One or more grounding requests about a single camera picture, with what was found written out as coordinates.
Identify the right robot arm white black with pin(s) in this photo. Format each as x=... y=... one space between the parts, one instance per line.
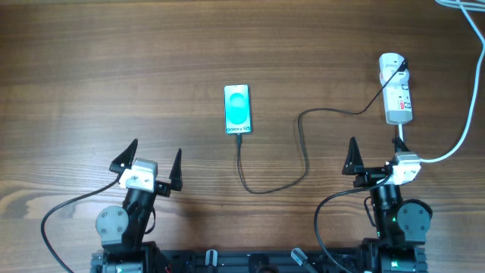
x=401 y=225

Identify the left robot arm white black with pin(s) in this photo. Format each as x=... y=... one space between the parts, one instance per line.
x=122 y=228

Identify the white USB charger adapter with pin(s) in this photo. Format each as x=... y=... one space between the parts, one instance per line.
x=393 y=69

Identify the turquoise Galaxy S25 smartphone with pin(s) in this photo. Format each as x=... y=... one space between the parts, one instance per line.
x=237 y=109

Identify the white power strip socket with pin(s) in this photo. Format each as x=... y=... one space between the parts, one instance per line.
x=397 y=103

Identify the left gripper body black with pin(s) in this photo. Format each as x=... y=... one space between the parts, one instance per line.
x=161 y=188

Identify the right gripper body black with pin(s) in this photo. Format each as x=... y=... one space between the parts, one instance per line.
x=370 y=177

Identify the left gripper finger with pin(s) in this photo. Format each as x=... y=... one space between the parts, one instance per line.
x=125 y=159
x=176 y=173

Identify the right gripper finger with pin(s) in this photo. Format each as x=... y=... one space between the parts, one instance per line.
x=399 y=145
x=353 y=164

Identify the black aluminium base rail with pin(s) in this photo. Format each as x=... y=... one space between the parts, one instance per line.
x=250 y=261

